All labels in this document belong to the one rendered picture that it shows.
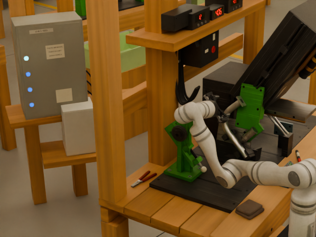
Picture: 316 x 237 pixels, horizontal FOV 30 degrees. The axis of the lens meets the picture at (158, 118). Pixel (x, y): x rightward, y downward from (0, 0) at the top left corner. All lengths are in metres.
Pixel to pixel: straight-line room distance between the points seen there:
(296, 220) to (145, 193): 0.75
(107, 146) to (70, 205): 1.83
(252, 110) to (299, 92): 3.43
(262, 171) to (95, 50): 0.79
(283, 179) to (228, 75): 0.97
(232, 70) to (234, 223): 0.93
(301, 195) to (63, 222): 2.25
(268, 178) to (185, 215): 0.45
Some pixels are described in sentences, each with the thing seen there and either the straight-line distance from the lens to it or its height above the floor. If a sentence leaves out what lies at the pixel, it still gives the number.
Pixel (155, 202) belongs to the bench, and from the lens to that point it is 2.58.
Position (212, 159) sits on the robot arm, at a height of 1.13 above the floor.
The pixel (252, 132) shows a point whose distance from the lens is 2.74.
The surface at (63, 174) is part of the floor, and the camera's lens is 4.64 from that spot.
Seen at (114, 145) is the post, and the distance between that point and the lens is 2.46.
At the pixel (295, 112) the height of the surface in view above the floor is 1.13.
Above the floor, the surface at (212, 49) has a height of 1.41.
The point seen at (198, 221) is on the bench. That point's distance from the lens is 2.46.
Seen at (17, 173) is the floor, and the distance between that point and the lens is 4.74.
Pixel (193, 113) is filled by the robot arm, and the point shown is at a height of 1.33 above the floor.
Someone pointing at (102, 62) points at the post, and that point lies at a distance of 2.31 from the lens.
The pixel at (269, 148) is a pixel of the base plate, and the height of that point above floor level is 0.90.
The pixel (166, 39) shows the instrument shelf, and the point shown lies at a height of 1.54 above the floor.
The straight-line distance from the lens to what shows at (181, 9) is 2.63.
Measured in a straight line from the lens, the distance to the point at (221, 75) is 2.96.
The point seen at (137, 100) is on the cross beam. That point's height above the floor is 1.23.
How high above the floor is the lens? 2.26
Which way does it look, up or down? 24 degrees down
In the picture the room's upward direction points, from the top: 1 degrees counter-clockwise
